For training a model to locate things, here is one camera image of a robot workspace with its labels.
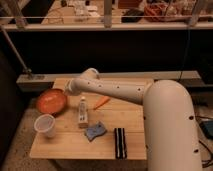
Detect orange ceramic bowl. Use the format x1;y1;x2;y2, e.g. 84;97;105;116
36;89;67;115

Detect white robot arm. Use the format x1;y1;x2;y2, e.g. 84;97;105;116
65;68;202;171

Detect orange carrot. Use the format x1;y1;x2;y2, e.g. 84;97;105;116
93;96;110;110

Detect white tube on box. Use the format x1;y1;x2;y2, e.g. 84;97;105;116
78;96;88;128

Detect wooden table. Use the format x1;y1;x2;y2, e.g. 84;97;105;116
29;77;156;161

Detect black striped rectangular object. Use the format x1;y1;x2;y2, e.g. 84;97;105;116
114;128;127;159

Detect blue cloth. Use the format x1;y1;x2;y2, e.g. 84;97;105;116
84;122;107;141

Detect clear plastic cup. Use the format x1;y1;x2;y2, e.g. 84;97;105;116
34;114;55;138

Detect metal diagonal pole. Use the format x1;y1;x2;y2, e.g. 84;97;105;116
0;25;33;79

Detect black cable on floor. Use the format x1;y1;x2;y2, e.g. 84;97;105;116
196;114;213;168

